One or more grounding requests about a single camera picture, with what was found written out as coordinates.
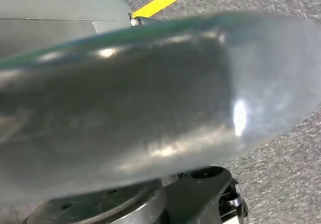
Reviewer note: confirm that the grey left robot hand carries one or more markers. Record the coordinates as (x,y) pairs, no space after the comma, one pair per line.
(125,99)

